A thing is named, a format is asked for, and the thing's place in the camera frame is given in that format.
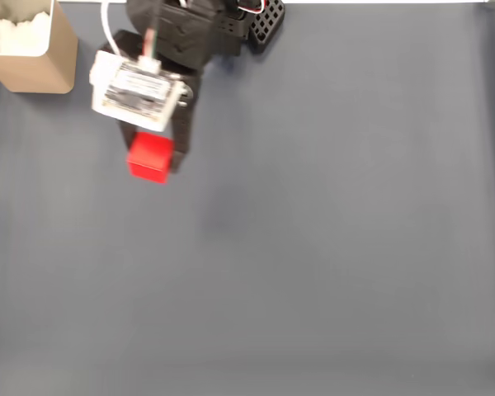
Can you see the red cube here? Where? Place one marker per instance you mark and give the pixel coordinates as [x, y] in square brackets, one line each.
[150, 158]

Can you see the beige box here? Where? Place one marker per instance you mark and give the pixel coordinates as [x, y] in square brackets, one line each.
[37, 74]

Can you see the white padding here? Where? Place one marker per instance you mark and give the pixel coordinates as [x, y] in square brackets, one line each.
[22, 35]

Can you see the grey mat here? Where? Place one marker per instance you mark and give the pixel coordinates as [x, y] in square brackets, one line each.
[247, 247]

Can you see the white-mounted camera circuit board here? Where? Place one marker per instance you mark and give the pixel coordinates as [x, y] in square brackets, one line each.
[134, 92]

